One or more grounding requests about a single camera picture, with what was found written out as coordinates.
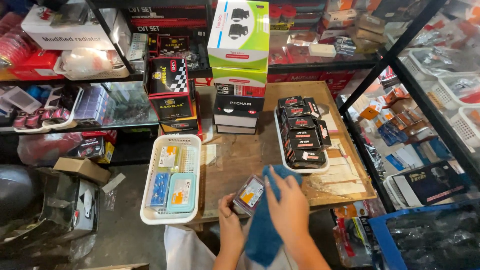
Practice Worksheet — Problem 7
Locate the person's left hand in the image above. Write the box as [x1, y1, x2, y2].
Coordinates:
[218, 193, 244, 242]

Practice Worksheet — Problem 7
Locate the person's right hand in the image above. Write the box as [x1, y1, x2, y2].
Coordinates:
[264, 174, 313, 248]

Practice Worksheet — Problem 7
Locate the blue fluffy cloth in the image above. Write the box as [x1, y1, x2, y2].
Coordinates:
[244, 164, 304, 268]

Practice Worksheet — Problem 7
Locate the purple clear plastic box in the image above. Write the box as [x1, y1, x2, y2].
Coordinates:
[232, 174, 266, 217]

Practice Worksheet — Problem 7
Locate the person's white clothing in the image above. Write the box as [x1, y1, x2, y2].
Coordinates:
[164, 224, 301, 270]

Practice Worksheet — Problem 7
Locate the teal clear plastic box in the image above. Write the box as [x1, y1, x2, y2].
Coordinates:
[166, 172, 197, 214]

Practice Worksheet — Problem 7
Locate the white plastic tray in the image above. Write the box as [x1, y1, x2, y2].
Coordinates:
[273, 106, 331, 175]

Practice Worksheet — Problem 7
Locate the blue clear plastic box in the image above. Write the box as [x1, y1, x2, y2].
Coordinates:
[146, 172, 172, 208]

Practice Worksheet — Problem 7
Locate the pile of black relay boxes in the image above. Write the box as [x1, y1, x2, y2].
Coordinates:
[277, 95, 333, 170]

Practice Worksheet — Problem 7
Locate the white plastic basket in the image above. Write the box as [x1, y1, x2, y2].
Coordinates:
[140, 134, 202, 226]

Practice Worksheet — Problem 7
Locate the yellow clear plastic box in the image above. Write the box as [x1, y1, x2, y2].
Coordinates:
[157, 145, 181, 173]

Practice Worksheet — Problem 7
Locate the white black flat box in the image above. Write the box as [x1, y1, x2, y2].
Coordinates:
[216, 124, 257, 135]

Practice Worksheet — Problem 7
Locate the yellow black box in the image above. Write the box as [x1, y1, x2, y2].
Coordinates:
[159, 112, 202, 136]

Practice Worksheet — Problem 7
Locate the black white labelled box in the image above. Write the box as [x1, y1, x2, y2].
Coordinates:
[212, 94, 265, 128]

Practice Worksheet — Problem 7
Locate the clear plastic wrapper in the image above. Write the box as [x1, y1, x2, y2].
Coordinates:
[100, 172, 127, 211]

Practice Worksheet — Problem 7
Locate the black gold print box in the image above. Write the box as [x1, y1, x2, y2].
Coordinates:
[148, 94, 195, 122]

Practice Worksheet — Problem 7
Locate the red black flat box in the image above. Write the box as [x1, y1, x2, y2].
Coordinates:
[215, 83, 267, 98]

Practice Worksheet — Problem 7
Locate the blue plastic crate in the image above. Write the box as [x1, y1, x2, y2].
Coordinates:
[368, 200, 480, 270]

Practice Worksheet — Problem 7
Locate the flat green white carton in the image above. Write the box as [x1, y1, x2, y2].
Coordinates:
[212, 67, 268, 88]

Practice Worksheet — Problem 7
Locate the black red small carton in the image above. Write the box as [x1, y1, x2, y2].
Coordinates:
[76, 130, 118, 164]

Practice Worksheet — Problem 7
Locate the brown cardboard box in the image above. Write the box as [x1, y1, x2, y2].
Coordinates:
[53, 156, 112, 187]

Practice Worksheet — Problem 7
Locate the black white open carton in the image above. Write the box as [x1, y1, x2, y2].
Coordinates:
[22, 167, 100, 242]

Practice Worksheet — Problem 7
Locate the black checkered box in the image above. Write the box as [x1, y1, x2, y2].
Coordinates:
[143, 56, 190, 98]

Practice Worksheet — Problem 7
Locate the glass display cabinet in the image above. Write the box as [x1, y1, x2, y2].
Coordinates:
[335, 0, 480, 226]

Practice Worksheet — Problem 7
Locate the large green white carton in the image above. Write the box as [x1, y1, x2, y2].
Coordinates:
[207, 0, 270, 71]

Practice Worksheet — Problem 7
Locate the red plastic bag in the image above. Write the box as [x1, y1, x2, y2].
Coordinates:
[16, 131, 84, 166]

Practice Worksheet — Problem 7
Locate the grey helmet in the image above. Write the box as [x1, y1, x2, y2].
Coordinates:
[0, 164, 39, 226]

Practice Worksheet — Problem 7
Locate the black metal shelf rack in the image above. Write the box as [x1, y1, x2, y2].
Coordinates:
[0, 0, 381, 136]

